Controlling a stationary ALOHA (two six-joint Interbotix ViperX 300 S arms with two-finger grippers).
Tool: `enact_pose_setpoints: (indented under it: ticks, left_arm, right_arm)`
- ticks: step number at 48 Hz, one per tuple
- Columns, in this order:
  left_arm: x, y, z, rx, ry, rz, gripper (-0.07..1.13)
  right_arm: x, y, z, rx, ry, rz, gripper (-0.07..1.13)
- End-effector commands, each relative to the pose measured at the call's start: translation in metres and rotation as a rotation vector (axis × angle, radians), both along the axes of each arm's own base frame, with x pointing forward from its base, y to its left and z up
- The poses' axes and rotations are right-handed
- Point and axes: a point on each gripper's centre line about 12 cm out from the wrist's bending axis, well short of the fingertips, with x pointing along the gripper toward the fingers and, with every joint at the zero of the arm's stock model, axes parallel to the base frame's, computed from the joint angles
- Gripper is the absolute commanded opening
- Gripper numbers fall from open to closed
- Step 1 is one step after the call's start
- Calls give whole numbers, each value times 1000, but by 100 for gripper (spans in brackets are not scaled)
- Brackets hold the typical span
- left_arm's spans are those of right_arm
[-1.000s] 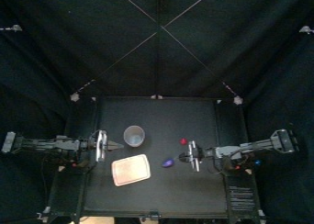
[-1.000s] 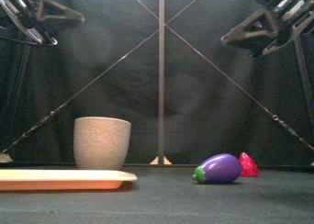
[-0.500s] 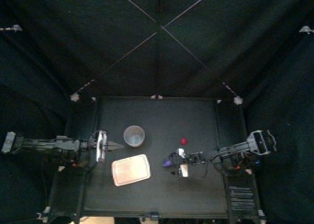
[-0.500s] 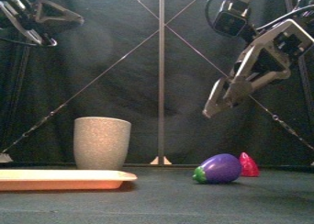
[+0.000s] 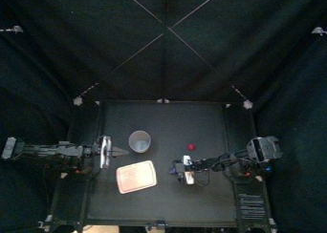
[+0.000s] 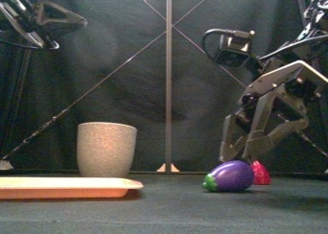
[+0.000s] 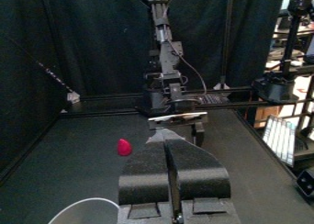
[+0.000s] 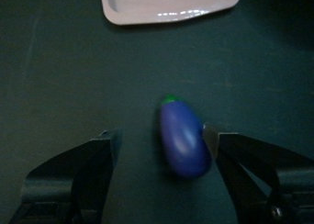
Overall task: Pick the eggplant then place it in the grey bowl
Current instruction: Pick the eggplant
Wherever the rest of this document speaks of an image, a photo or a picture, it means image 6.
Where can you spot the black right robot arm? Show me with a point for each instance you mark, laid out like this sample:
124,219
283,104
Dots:
315,23

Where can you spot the purple toy eggplant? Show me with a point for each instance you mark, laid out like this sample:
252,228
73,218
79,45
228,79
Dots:
231,177

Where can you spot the grey speckled cup bowl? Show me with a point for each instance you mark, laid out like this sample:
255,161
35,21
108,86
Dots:
105,150

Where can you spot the red toy strawberry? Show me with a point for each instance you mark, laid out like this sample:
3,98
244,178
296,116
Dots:
261,175

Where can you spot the orange plastic tray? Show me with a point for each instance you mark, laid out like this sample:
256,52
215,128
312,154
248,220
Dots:
64,188

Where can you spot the pole foot bracket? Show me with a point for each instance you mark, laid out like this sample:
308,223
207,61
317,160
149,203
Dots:
168,169

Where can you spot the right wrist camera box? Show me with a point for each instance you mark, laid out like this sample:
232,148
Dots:
233,49

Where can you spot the thin diagonal frame brace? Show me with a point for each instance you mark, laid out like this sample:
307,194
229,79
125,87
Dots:
107,76
200,49

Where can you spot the vertical metal frame pole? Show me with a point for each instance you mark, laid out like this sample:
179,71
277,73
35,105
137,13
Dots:
168,84

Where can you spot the white corner bracket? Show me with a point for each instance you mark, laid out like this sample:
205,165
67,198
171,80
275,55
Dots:
5,166

